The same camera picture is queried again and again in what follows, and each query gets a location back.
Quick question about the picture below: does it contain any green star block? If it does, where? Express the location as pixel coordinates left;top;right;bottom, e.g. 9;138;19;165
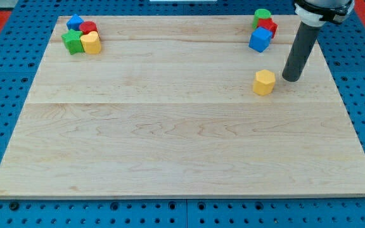
61;29;84;54

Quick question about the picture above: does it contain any red cylinder block left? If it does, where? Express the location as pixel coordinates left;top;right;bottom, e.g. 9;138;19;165
79;21;98;35

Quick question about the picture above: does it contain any green cylinder block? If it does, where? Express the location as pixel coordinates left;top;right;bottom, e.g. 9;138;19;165
252;8;271;29

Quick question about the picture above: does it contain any yellow hexagon block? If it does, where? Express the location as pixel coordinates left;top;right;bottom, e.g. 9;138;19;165
253;70;276;96

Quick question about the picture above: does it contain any blue cube block right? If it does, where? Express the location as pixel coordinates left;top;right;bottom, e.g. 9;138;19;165
248;27;272;53

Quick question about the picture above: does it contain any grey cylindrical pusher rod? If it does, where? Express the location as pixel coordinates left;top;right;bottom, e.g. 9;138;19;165
282;22;321;82

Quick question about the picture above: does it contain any red block right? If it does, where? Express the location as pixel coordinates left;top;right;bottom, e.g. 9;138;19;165
257;18;278;38

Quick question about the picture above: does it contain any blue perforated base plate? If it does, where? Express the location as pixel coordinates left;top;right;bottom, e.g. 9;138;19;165
0;0;365;227

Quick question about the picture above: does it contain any yellow heart block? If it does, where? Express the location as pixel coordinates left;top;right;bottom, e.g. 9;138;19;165
80;31;102;54

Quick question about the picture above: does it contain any wooden board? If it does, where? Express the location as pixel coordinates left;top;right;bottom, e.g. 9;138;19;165
0;15;365;200

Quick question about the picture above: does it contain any blue block left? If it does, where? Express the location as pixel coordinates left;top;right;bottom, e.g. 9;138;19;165
66;14;84;31

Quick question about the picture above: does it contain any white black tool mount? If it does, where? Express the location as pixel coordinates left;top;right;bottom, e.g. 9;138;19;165
293;0;355;27

